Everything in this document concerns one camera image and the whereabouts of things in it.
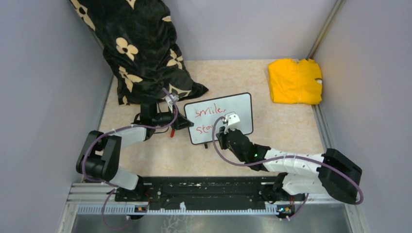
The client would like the black framed whiteboard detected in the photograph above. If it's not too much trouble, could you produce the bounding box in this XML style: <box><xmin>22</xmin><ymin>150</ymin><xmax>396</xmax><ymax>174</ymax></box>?
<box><xmin>184</xmin><ymin>92</ymin><xmax>254</xmax><ymax>145</ymax></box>

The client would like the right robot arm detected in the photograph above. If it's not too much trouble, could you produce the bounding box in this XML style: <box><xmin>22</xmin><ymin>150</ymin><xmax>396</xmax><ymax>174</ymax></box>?
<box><xmin>214</xmin><ymin>127</ymin><xmax>364</xmax><ymax>205</ymax></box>

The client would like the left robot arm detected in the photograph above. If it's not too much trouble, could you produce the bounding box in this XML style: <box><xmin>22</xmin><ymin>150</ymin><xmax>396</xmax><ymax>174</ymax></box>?
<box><xmin>76</xmin><ymin>102</ymin><xmax>194</xmax><ymax>201</ymax></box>

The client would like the yellow folded cloth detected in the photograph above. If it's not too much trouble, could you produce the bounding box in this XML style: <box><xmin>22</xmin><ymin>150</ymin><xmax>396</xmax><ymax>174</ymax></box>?
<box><xmin>268</xmin><ymin>58</ymin><xmax>323</xmax><ymax>105</ymax></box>

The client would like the black floral blanket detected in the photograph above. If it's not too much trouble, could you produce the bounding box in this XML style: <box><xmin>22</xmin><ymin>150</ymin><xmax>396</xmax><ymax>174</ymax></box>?
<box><xmin>71</xmin><ymin>0</ymin><xmax>208</xmax><ymax>106</ymax></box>

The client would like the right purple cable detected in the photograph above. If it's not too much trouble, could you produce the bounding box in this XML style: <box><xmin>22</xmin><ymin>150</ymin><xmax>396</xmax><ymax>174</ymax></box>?
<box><xmin>211</xmin><ymin>116</ymin><xmax>364</xmax><ymax>205</ymax></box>

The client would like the purple cable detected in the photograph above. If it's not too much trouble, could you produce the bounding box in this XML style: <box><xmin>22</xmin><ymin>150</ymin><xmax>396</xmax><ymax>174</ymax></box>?
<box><xmin>211</xmin><ymin>116</ymin><xmax>364</xmax><ymax>205</ymax></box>
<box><xmin>81</xmin><ymin>88</ymin><xmax>179</xmax><ymax>232</ymax></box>

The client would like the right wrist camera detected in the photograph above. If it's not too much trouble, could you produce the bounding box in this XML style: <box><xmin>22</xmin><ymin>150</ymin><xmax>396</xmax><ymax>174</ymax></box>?
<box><xmin>223</xmin><ymin>112</ymin><xmax>240</xmax><ymax>133</ymax></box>

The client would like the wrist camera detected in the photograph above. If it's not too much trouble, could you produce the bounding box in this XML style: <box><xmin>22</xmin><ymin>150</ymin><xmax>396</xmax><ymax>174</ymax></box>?
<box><xmin>165</xmin><ymin>93</ymin><xmax>179</xmax><ymax>113</ymax></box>
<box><xmin>223</xmin><ymin>112</ymin><xmax>240</xmax><ymax>133</ymax></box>

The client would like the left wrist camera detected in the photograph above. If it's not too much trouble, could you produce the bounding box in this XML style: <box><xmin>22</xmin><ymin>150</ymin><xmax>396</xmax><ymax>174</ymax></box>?
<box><xmin>165</xmin><ymin>93</ymin><xmax>179</xmax><ymax>113</ymax></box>

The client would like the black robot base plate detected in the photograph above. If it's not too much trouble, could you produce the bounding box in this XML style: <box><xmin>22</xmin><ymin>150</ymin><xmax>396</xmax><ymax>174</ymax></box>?
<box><xmin>114</xmin><ymin>174</ymin><xmax>305</xmax><ymax>214</ymax></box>

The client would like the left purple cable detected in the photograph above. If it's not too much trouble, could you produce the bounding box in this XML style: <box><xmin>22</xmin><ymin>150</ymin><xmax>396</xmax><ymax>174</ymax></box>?
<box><xmin>81</xmin><ymin>88</ymin><xmax>179</xmax><ymax>232</ymax></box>

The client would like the aluminium side rail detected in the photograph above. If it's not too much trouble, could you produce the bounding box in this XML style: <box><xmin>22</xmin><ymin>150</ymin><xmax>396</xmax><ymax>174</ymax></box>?
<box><xmin>312</xmin><ymin>105</ymin><xmax>363</xmax><ymax>205</ymax></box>

